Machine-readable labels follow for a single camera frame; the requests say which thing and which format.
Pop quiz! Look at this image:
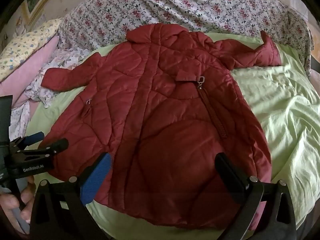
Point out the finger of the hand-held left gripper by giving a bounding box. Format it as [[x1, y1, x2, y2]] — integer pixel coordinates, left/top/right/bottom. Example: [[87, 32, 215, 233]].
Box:
[[19, 138, 69, 161], [23, 132, 45, 147]]

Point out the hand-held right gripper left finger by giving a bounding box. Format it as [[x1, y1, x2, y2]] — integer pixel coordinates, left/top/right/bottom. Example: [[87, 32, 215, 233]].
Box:
[[29, 152, 118, 240]]

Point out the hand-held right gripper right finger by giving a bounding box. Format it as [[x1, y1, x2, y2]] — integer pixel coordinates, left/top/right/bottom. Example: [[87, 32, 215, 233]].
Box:
[[214, 152, 298, 240]]

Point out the red quilted jacket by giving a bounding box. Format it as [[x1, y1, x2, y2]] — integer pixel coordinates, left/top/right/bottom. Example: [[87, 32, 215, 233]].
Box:
[[40, 23, 282, 230]]

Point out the person's left hand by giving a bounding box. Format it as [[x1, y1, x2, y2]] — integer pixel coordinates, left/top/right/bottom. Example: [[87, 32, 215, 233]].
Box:
[[0, 174, 35, 233]]

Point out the pink pillow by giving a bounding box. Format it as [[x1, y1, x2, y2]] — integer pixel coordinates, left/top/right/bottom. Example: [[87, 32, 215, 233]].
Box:
[[0, 36, 59, 135]]

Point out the light green bed sheet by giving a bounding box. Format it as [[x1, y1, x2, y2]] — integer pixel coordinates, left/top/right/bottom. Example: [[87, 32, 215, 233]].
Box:
[[25, 31, 320, 240]]

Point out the white rose print cloth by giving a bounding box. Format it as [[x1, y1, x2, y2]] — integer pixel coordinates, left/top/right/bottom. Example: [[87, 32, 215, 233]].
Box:
[[10, 46, 92, 143]]

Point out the yellow floral pillow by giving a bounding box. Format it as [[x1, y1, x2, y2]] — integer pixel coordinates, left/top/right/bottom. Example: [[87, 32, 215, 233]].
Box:
[[0, 17, 64, 80]]

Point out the yellow framed picture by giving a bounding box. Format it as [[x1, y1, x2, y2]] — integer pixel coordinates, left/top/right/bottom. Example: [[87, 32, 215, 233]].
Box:
[[21, 0, 69, 25]]

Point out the floral lattice print duvet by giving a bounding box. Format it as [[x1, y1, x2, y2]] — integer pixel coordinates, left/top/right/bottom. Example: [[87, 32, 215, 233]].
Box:
[[56, 0, 314, 78]]

